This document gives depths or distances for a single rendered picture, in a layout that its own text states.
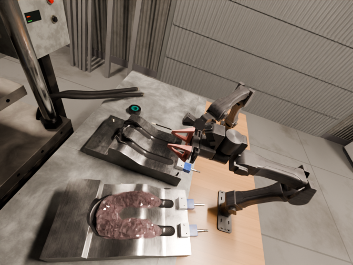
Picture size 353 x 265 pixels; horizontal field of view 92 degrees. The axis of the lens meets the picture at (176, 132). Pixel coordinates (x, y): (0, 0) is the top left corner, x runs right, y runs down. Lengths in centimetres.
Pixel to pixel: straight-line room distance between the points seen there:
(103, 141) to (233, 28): 223
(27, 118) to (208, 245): 114
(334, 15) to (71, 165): 295
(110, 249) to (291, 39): 281
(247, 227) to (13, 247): 95
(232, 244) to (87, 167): 77
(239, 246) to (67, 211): 74
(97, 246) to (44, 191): 34
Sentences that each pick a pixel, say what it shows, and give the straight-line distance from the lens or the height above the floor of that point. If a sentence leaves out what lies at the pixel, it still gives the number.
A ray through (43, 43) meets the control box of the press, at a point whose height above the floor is 113.
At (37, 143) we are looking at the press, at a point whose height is 78.
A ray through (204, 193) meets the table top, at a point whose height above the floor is 80.
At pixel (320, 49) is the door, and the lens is 305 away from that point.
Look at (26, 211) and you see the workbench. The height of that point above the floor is 80.
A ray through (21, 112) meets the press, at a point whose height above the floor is 78.
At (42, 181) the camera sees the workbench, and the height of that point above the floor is 80.
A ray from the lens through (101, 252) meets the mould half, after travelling 76.
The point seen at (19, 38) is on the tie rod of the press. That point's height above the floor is 126.
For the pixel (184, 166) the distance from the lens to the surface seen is 88.
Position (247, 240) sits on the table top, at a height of 80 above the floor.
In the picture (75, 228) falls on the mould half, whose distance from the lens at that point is 75.
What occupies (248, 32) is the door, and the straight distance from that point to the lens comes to 273.
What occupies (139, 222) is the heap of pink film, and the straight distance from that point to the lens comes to 73.
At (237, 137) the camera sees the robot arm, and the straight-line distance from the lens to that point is 54.
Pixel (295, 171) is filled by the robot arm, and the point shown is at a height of 123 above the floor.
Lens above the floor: 163
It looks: 46 degrees down
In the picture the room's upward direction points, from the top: 22 degrees clockwise
